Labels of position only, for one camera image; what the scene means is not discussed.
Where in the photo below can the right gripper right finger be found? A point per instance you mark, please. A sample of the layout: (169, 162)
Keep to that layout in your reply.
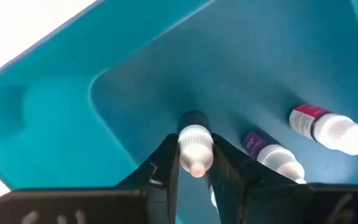
(235, 186)

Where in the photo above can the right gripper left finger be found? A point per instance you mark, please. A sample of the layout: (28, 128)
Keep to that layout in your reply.
(160, 174)

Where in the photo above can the small dark dropper bottle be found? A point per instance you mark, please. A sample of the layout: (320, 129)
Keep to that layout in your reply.
(196, 146)

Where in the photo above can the small dropper bottle purple label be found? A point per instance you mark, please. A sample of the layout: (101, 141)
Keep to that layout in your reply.
(275, 158)

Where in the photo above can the small dropper bottle magenta label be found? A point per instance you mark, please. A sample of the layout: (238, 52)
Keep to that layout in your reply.
(331, 130)

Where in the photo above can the teal plastic bin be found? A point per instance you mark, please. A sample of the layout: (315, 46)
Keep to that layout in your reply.
(135, 77)

